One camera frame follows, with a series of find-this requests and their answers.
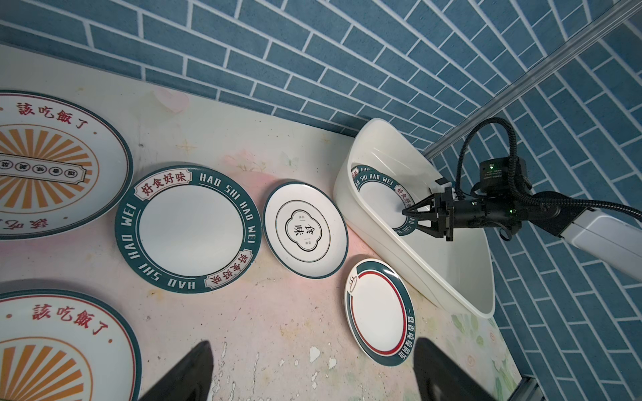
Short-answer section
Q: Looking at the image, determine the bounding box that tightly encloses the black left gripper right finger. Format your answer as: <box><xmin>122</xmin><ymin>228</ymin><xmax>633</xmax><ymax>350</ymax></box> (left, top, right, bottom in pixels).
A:
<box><xmin>413</xmin><ymin>338</ymin><xmax>494</xmax><ymax>401</ymax></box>

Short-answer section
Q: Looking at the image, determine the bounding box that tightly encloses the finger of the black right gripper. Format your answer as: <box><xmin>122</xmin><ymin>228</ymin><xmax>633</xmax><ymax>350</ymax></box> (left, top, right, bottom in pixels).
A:
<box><xmin>410</xmin><ymin>215</ymin><xmax>444</xmax><ymax>237</ymax></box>
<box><xmin>402</xmin><ymin>194</ymin><xmax>441</xmax><ymax>217</ymax></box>

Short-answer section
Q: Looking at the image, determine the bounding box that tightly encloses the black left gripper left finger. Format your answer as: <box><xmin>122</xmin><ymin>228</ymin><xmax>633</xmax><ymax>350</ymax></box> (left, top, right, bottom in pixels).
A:
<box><xmin>140</xmin><ymin>341</ymin><xmax>214</xmax><ymax>401</ymax></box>

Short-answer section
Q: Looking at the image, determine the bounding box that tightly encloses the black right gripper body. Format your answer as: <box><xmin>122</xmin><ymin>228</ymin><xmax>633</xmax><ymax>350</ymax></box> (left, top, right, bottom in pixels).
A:
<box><xmin>433</xmin><ymin>193</ymin><xmax>536</xmax><ymax>241</ymax></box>

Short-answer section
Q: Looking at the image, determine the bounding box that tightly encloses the green rim plate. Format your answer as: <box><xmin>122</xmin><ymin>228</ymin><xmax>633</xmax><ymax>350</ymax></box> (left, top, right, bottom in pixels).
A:
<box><xmin>115</xmin><ymin>165</ymin><xmax>262</xmax><ymax>294</ymax></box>
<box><xmin>351</xmin><ymin>165</ymin><xmax>418</xmax><ymax>237</ymax></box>

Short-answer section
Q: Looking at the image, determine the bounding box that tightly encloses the green red ring plate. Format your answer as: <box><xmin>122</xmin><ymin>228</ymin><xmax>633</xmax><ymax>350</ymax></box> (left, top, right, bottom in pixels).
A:
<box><xmin>344</xmin><ymin>258</ymin><xmax>416</xmax><ymax>367</ymax></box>

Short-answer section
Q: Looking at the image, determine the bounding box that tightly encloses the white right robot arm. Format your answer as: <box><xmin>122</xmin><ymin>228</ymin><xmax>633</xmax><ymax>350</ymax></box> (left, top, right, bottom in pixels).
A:
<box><xmin>403</xmin><ymin>192</ymin><xmax>641</xmax><ymax>281</ymax></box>

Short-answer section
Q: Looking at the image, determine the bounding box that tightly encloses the white plastic bin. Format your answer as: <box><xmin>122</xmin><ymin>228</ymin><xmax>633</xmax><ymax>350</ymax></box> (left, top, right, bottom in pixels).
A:
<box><xmin>334</xmin><ymin>118</ymin><xmax>495</xmax><ymax>318</ymax></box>

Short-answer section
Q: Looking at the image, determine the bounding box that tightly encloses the white plate grey emblem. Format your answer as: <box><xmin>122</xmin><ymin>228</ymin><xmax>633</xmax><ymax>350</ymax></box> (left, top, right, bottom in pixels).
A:
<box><xmin>263</xmin><ymin>181</ymin><xmax>349</xmax><ymax>279</ymax></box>

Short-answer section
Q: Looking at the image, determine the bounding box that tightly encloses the orange sunburst plate near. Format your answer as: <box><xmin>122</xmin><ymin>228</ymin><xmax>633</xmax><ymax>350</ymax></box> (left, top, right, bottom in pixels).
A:
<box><xmin>1</xmin><ymin>289</ymin><xmax>142</xmax><ymax>400</ymax></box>

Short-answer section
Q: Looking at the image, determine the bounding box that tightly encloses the orange sunburst plate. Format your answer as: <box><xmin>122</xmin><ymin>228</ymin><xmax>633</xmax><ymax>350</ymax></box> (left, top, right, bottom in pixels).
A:
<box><xmin>1</xmin><ymin>289</ymin><xmax>142</xmax><ymax>400</ymax></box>
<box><xmin>1</xmin><ymin>90</ymin><xmax>134</xmax><ymax>242</ymax></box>

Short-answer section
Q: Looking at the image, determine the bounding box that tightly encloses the orange sunburst plate far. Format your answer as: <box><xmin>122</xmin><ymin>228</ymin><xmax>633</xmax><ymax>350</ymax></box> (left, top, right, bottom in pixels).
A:
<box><xmin>1</xmin><ymin>90</ymin><xmax>134</xmax><ymax>242</ymax></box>

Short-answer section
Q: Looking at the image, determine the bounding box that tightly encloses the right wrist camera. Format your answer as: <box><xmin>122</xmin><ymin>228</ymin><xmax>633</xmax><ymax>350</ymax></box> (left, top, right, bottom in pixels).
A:
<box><xmin>472</xmin><ymin>157</ymin><xmax>533</xmax><ymax>197</ymax></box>

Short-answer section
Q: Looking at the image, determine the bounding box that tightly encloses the aluminium corner post right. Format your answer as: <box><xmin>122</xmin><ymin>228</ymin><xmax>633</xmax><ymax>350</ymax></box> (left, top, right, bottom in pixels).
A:
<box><xmin>422</xmin><ymin>0</ymin><xmax>641</xmax><ymax>160</ymax></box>

